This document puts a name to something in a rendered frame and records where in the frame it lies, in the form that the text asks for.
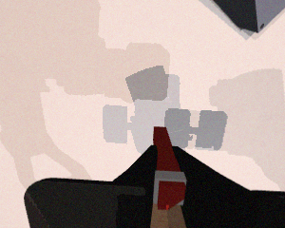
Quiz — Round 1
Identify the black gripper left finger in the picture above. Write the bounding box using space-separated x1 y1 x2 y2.
24 145 158 228

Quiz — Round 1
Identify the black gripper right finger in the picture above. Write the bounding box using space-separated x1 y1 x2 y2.
172 146 285 228

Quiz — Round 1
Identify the grey sloped panel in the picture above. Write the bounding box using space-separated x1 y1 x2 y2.
213 0 285 33

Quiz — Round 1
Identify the dark red peg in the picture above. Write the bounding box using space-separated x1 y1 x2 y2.
153 126 187 211

